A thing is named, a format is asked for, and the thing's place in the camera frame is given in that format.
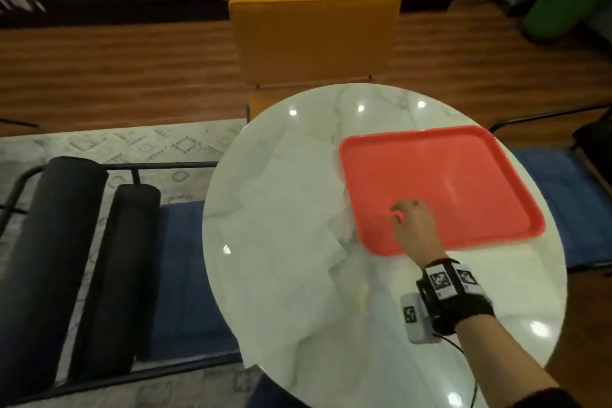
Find person's right hand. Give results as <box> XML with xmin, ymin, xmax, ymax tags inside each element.
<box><xmin>390</xmin><ymin>198</ymin><xmax>448</xmax><ymax>270</ymax></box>

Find red plastic tray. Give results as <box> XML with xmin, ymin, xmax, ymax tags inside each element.
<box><xmin>338</xmin><ymin>125</ymin><xmax>547</xmax><ymax>258</ymax></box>

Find pile of white paper napkins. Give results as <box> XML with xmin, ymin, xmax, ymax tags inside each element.
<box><xmin>205</xmin><ymin>133</ymin><xmax>369</xmax><ymax>370</ymax></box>

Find person's right forearm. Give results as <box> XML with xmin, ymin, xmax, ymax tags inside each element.
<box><xmin>454</xmin><ymin>314</ymin><xmax>582</xmax><ymax>408</ymax></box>

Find person's legs in blue jeans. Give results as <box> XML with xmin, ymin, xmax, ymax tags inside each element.
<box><xmin>246</xmin><ymin>374</ymin><xmax>312</xmax><ymax>408</ymax></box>

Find blue chair with black bolsters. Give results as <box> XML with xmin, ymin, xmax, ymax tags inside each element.
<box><xmin>490</xmin><ymin>104</ymin><xmax>612</xmax><ymax>272</ymax></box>
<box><xmin>0</xmin><ymin>156</ymin><xmax>242</xmax><ymax>399</ymax></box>

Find yellow upholstered chair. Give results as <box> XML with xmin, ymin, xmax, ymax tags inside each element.
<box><xmin>228</xmin><ymin>0</ymin><xmax>402</xmax><ymax>124</ymax></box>

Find black marker wrist strap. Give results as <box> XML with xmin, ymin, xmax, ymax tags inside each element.
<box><xmin>416</xmin><ymin>258</ymin><xmax>496</xmax><ymax>337</ymax></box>

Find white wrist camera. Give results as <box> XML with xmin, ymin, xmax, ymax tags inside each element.
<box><xmin>400</xmin><ymin>293</ymin><xmax>443</xmax><ymax>346</ymax></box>

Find black camera cable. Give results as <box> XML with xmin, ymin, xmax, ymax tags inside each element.
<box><xmin>432</xmin><ymin>333</ymin><xmax>479</xmax><ymax>408</ymax></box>

